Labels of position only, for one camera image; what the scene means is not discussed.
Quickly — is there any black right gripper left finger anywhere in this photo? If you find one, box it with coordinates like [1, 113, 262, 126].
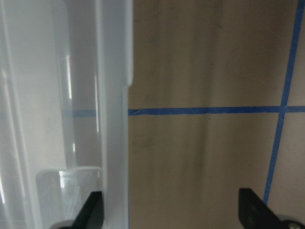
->
[71, 191, 104, 229]

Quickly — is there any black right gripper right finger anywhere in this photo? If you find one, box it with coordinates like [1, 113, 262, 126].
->
[238, 188, 286, 229]

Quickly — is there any clear plastic box lid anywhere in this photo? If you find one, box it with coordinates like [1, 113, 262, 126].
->
[0, 0, 133, 229]

